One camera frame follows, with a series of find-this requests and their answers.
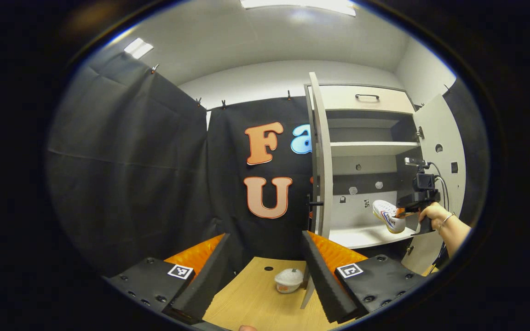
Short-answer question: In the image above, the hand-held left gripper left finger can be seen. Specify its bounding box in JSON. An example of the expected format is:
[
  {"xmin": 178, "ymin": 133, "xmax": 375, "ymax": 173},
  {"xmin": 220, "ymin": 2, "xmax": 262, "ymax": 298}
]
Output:
[{"xmin": 102, "ymin": 233, "xmax": 232, "ymax": 325}]

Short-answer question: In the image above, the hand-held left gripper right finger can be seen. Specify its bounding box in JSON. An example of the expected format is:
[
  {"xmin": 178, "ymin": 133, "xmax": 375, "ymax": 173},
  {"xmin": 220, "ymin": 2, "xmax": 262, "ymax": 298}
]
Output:
[{"xmin": 300, "ymin": 231, "xmax": 426, "ymax": 324}]

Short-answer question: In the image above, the white sneaker shoe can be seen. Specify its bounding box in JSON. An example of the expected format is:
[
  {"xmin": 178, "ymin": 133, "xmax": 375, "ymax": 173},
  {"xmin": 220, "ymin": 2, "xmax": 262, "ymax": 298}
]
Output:
[{"xmin": 372, "ymin": 200, "xmax": 406, "ymax": 234}]

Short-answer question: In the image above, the white cabinet door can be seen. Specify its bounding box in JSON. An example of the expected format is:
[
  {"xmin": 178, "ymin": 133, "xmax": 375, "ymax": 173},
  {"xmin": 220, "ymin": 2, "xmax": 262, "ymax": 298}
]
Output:
[
  {"xmin": 401, "ymin": 94, "xmax": 467, "ymax": 275},
  {"xmin": 301, "ymin": 72, "xmax": 334, "ymax": 309}
]

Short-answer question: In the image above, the white grey shoe cabinet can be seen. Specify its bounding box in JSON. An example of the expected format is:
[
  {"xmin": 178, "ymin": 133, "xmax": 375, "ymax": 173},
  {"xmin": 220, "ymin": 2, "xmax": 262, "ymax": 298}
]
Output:
[{"xmin": 301, "ymin": 71, "xmax": 467, "ymax": 309}]

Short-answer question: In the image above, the white cabinet shelf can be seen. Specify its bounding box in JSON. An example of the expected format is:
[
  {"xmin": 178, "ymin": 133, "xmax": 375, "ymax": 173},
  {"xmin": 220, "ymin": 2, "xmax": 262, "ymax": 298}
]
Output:
[{"xmin": 329, "ymin": 141, "xmax": 421, "ymax": 157}]

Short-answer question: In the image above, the cream cabinet drawer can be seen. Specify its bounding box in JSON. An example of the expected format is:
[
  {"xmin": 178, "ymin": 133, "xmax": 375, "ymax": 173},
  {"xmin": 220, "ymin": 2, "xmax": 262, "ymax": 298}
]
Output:
[{"xmin": 313, "ymin": 85, "xmax": 415, "ymax": 114}]

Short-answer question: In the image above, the white lidded bowl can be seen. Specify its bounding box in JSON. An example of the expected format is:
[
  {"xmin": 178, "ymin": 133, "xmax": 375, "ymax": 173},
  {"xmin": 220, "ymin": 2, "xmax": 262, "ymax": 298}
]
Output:
[{"xmin": 274, "ymin": 268, "xmax": 304, "ymax": 294}]

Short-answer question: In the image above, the black backdrop cloth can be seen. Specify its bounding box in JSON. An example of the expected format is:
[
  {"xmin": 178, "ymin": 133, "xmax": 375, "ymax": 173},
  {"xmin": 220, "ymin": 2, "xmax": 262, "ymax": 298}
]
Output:
[{"xmin": 46, "ymin": 48, "xmax": 491, "ymax": 276}]

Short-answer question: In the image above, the long ceiling light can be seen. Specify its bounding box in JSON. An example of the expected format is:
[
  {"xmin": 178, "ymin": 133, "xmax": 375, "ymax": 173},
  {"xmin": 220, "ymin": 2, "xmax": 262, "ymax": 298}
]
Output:
[{"xmin": 240, "ymin": 0, "xmax": 357, "ymax": 17}]

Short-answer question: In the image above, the small ceiling light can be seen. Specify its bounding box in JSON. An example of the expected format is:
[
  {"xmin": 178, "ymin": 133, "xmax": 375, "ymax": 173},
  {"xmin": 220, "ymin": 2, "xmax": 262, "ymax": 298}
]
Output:
[{"xmin": 124, "ymin": 38, "xmax": 154, "ymax": 59}]

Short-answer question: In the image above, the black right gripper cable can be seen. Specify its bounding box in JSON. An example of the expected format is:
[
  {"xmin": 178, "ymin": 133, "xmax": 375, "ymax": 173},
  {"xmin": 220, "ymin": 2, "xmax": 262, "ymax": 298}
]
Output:
[{"xmin": 428, "ymin": 162, "xmax": 450, "ymax": 269}]

